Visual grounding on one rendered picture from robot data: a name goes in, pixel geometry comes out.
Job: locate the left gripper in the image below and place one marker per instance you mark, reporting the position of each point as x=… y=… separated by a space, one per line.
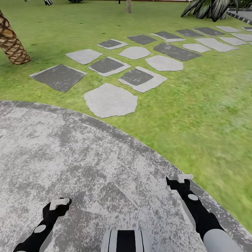
x=58 y=212

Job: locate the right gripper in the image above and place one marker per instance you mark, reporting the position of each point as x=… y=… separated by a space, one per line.
x=175 y=185

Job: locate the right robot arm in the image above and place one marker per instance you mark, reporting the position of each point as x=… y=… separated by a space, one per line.
x=206 y=224

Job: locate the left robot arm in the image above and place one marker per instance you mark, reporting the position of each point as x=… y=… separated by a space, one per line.
x=42 y=234

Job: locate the robot trunk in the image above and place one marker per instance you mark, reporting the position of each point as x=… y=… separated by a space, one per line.
x=125 y=241

